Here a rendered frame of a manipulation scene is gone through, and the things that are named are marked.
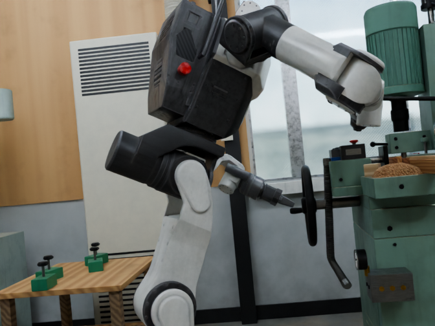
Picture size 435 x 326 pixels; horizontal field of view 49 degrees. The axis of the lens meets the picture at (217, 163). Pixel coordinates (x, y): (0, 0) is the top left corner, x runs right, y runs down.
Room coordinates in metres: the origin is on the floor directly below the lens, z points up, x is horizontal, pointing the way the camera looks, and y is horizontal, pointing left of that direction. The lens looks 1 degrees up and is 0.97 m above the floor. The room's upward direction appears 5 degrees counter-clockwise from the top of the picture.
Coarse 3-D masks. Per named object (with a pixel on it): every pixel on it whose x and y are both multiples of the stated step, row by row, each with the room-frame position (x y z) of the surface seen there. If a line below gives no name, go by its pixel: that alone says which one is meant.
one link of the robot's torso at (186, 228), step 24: (192, 168) 1.26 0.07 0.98; (192, 192) 1.25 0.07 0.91; (168, 216) 1.36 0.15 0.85; (192, 216) 1.26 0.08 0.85; (168, 240) 1.27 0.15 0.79; (192, 240) 1.28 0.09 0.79; (168, 264) 1.26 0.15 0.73; (192, 264) 1.28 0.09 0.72; (144, 288) 1.28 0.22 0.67; (168, 288) 1.24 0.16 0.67; (192, 288) 1.28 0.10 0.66; (144, 312) 1.22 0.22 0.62
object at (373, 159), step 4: (380, 148) 1.67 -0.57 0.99; (384, 148) 1.62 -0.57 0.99; (380, 152) 1.67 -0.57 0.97; (384, 152) 1.62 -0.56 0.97; (376, 156) 1.66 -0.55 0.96; (380, 156) 1.66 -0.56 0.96; (384, 156) 1.62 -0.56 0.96; (372, 160) 1.65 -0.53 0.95; (376, 160) 1.65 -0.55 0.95; (380, 160) 1.65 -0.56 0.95; (384, 160) 1.62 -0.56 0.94; (388, 160) 1.62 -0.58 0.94; (384, 164) 1.63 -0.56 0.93
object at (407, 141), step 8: (392, 136) 1.64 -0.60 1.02; (400, 136) 1.63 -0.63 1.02; (408, 136) 1.63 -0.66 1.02; (416, 136) 1.62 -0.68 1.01; (392, 144) 1.64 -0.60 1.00; (400, 144) 1.63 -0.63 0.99; (408, 144) 1.63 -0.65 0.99; (416, 144) 1.62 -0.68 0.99; (392, 152) 1.64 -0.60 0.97; (400, 152) 1.63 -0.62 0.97; (408, 152) 1.63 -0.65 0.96
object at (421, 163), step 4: (412, 160) 1.52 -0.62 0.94; (416, 160) 1.48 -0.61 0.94; (420, 160) 1.43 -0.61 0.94; (424, 160) 1.40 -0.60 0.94; (428, 160) 1.36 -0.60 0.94; (432, 160) 1.32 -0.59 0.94; (412, 164) 1.52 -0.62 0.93; (416, 164) 1.48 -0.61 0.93; (420, 164) 1.44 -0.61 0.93; (424, 164) 1.40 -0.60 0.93; (428, 164) 1.36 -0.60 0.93; (432, 164) 1.32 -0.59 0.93; (420, 168) 1.44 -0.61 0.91; (424, 168) 1.40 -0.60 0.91; (428, 168) 1.37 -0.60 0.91; (432, 168) 1.32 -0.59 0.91; (424, 172) 1.41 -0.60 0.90; (428, 172) 1.37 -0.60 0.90; (432, 172) 1.33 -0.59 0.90
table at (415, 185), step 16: (400, 176) 1.37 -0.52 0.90; (416, 176) 1.36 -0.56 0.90; (432, 176) 1.35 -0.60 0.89; (336, 192) 1.60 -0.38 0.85; (352, 192) 1.59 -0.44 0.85; (368, 192) 1.48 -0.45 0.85; (384, 192) 1.37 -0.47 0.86; (400, 192) 1.37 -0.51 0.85; (416, 192) 1.36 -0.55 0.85; (432, 192) 1.36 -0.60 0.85
